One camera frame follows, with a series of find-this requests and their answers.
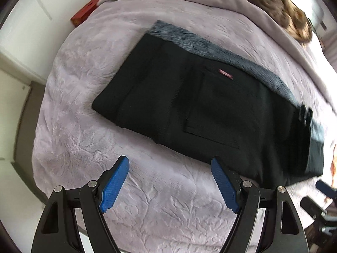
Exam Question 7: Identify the lilac embossed bedspread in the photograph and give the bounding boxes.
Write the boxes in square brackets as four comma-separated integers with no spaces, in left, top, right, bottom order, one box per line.
[32,0,337,253]

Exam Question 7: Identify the black pants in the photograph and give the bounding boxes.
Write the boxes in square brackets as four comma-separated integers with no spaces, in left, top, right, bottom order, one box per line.
[92,33,324,187]

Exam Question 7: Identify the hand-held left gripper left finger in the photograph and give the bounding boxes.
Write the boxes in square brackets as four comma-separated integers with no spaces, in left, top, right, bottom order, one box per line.
[31,155,130,253]

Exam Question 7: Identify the orange cloth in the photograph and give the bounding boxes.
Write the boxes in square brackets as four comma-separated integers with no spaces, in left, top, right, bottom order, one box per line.
[330,145,337,174]

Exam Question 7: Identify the brown patterned pillow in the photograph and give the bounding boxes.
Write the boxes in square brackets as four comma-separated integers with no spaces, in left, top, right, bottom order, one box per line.
[238,0,314,49]

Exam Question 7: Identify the white wardrobe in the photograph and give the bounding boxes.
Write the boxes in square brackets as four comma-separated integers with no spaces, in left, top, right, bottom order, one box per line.
[0,0,106,85]

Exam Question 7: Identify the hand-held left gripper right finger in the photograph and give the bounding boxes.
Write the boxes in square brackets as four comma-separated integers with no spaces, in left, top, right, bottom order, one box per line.
[211,156,307,253]

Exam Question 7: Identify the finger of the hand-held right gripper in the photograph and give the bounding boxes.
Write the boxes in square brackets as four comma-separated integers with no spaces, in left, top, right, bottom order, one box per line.
[316,180,337,203]
[300,196,328,217]

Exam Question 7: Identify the red box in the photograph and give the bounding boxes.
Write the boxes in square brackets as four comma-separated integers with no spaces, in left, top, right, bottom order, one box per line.
[71,0,103,26]

